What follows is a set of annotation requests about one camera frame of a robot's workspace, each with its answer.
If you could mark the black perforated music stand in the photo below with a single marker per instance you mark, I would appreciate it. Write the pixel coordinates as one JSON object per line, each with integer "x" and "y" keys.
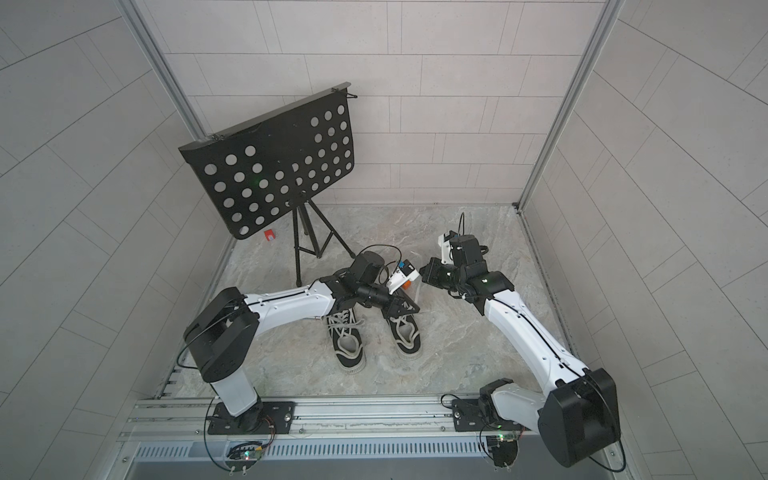
{"x": 274, "y": 165}

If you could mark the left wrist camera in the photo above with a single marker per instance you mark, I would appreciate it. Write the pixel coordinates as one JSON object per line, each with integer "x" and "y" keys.
{"x": 405, "y": 273}

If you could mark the green circuit board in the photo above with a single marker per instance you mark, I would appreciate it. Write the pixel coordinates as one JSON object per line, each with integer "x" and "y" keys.
{"x": 246, "y": 452}
{"x": 503, "y": 452}

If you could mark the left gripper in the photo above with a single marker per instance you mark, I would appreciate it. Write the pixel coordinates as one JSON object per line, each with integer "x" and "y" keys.
{"x": 393, "y": 308}

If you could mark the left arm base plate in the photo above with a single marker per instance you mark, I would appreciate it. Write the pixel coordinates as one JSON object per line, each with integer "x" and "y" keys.
{"x": 271, "y": 417}

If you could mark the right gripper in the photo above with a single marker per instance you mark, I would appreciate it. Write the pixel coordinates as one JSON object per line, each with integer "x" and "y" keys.
{"x": 433, "y": 276}

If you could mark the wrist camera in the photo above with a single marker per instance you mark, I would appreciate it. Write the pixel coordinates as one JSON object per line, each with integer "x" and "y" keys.
{"x": 405, "y": 273}
{"x": 445, "y": 247}

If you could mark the left green circuit board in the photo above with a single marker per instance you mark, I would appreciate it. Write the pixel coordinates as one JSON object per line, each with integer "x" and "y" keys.
{"x": 246, "y": 452}

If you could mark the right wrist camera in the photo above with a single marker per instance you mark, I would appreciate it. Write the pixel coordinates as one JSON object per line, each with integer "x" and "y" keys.
{"x": 445, "y": 247}

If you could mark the black canvas sneaker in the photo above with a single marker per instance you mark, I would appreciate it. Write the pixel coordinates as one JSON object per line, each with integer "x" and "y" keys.
{"x": 406, "y": 335}
{"x": 344, "y": 331}

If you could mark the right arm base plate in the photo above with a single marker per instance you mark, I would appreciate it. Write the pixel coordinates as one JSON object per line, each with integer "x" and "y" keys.
{"x": 474, "y": 415}

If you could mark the right green circuit board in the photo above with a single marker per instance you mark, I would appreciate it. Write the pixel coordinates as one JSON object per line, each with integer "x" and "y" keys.
{"x": 503, "y": 452}

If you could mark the aluminium rail frame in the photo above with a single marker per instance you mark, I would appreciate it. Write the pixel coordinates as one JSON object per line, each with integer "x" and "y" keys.
{"x": 391, "y": 416}

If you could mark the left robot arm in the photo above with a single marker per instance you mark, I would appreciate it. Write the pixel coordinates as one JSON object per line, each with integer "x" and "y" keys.
{"x": 221, "y": 335}

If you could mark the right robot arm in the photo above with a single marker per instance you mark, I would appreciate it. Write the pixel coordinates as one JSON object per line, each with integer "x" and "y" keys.
{"x": 575, "y": 412}

